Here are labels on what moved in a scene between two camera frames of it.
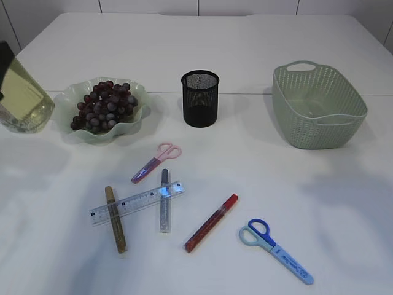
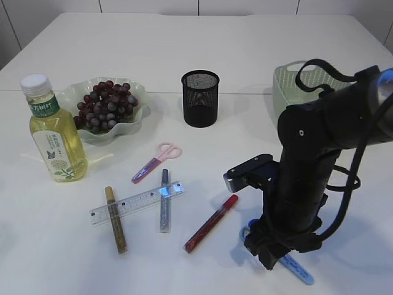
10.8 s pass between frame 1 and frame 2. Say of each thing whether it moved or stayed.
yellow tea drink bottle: moved
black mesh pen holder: stayed
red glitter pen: stayed
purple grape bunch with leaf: stayed
